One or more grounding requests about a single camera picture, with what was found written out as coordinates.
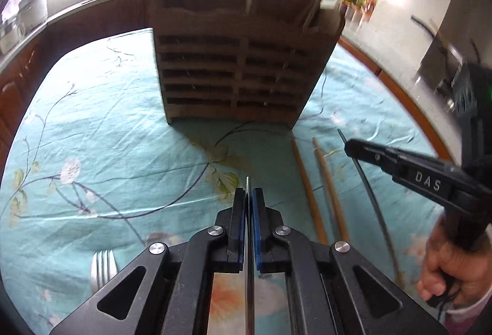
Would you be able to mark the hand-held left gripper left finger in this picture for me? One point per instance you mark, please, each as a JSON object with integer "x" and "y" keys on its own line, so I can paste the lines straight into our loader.
{"x": 242, "y": 239}

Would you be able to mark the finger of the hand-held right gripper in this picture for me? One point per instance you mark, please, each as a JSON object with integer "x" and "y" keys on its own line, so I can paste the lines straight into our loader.
{"x": 369, "y": 154}

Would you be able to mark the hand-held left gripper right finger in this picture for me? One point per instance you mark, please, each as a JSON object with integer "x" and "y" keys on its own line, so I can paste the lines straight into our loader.
{"x": 256, "y": 239}

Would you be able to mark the brown wooden utensil holder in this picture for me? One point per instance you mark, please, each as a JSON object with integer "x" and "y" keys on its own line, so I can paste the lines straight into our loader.
{"x": 230, "y": 69}

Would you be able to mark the person's right forearm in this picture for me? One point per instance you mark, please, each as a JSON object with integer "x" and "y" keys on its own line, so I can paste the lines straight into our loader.
{"x": 472, "y": 319}

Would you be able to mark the person's right hand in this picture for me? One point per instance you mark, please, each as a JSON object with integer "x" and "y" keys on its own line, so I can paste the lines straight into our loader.
{"x": 453, "y": 265}

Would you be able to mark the gas stove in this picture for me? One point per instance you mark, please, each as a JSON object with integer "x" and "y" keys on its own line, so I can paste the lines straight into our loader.
{"x": 457, "y": 89}

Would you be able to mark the black wok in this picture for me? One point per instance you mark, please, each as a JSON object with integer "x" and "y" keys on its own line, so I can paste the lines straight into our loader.
{"x": 434, "y": 35}

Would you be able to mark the silver fork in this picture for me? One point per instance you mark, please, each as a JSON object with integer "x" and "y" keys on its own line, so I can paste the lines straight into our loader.
{"x": 102, "y": 269}

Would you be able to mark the teal floral tablecloth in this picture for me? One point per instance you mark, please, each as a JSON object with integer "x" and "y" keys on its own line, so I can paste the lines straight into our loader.
{"x": 115, "y": 127}

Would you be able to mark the wooden lower cabinets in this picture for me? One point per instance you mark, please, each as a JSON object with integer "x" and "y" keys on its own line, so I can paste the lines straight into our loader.
{"x": 15, "y": 89}

